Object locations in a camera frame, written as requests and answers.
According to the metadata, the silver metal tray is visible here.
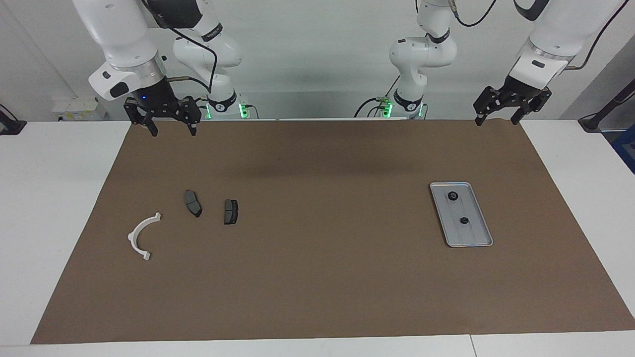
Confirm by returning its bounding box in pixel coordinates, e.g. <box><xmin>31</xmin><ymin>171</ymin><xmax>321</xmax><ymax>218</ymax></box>
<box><xmin>430</xmin><ymin>181</ymin><xmax>494</xmax><ymax>248</ymax></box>

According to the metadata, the white power strip box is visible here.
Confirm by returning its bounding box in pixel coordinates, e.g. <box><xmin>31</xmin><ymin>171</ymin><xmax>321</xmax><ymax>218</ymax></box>
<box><xmin>52</xmin><ymin>97</ymin><xmax>107</xmax><ymax>121</ymax></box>

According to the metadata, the dark grey curved brake pad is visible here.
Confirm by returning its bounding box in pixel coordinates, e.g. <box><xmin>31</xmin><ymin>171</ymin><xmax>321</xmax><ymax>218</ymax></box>
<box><xmin>184</xmin><ymin>189</ymin><xmax>203</xmax><ymax>218</ymax></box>

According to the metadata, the black angled stand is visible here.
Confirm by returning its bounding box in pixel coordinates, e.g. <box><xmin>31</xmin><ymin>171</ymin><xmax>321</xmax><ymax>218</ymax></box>
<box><xmin>578</xmin><ymin>79</ymin><xmax>635</xmax><ymax>133</ymax></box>

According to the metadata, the dark grey rectangular brake pad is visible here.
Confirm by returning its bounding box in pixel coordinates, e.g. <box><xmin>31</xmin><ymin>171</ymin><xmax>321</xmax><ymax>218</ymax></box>
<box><xmin>223</xmin><ymin>199</ymin><xmax>240</xmax><ymax>226</ymax></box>

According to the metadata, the blue crate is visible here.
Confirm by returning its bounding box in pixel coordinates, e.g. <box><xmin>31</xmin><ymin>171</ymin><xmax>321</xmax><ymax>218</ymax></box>
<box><xmin>611</xmin><ymin>126</ymin><xmax>635</xmax><ymax>174</ymax></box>

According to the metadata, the black table clamp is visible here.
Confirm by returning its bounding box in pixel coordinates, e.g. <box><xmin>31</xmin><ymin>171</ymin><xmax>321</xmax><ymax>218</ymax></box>
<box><xmin>0</xmin><ymin>104</ymin><xmax>27</xmax><ymax>135</ymax></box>

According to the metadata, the brown table mat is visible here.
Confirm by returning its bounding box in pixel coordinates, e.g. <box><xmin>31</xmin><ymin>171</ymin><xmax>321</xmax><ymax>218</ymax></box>
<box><xmin>31</xmin><ymin>118</ymin><xmax>635</xmax><ymax>344</ymax></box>

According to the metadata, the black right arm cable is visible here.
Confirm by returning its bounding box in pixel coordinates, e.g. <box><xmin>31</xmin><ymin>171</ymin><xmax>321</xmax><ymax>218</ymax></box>
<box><xmin>141</xmin><ymin>0</ymin><xmax>219</xmax><ymax>95</ymax></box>

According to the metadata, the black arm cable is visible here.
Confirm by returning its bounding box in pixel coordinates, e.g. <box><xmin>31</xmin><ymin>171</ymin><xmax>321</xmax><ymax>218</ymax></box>
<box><xmin>446</xmin><ymin>0</ymin><xmax>626</xmax><ymax>70</ymax></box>
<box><xmin>141</xmin><ymin>0</ymin><xmax>219</xmax><ymax>95</ymax></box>

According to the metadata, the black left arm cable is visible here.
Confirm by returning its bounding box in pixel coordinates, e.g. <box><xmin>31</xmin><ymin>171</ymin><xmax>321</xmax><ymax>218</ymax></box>
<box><xmin>446</xmin><ymin>0</ymin><xmax>626</xmax><ymax>70</ymax></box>

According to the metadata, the white curved plastic bracket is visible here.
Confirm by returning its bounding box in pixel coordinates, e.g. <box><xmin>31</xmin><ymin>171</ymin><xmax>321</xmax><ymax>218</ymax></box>
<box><xmin>127</xmin><ymin>212</ymin><xmax>162</xmax><ymax>262</ymax></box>

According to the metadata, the black base cable bundle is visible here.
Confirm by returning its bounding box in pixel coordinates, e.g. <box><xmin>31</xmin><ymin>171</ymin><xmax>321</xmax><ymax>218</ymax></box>
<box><xmin>354</xmin><ymin>74</ymin><xmax>402</xmax><ymax>119</ymax></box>

